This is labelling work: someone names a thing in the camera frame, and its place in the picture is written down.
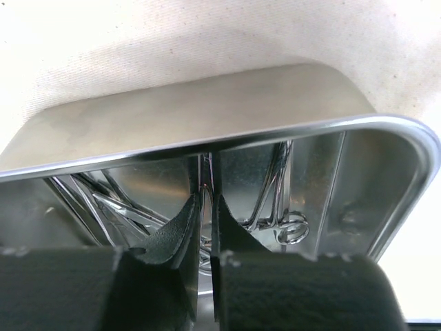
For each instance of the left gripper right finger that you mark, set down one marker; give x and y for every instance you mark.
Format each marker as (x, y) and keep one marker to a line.
(243, 273)

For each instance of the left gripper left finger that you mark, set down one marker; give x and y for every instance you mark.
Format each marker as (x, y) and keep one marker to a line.
(162, 274)

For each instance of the steel forceps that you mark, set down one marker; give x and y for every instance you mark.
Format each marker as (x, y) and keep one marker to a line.
(289, 227)
(104, 210)

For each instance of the steel instrument tray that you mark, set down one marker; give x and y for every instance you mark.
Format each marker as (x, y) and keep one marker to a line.
(354, 173)

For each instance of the beige cloth surgical kit roll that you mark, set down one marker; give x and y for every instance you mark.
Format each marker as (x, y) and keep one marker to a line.
(54, 52)

